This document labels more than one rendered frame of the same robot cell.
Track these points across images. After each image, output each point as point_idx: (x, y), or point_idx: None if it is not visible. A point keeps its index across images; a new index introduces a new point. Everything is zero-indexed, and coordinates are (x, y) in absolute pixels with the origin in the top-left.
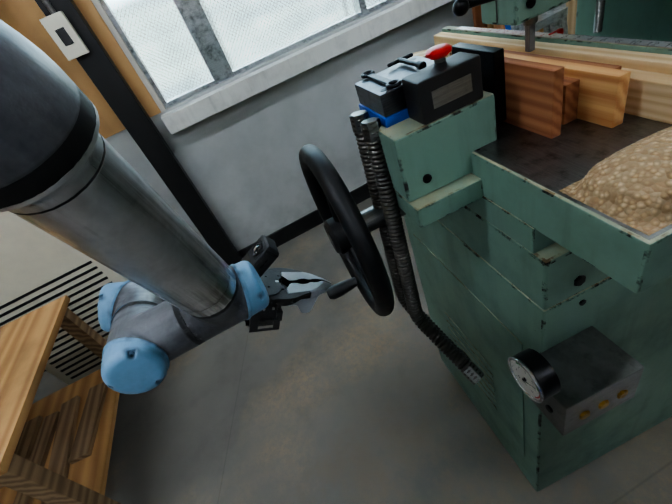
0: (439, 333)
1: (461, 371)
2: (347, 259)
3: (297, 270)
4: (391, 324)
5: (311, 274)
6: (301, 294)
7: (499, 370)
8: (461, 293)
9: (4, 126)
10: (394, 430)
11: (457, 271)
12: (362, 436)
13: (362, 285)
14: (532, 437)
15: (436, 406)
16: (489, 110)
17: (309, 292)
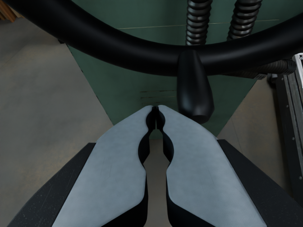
0: None
1: (284, 71)
2: (125, 43)
3: (79, 153)
4: (71, 158)
5: (121, 122)
6: (253, 169)
7: (216, 83)
8: (180, 41)
9: None
10: (151, 197)
11: (179, 13)
12: (144, 226)
13: (203, 55)
14: (234, 106)
15: (150, 160)
16: None
17: (228, 142)
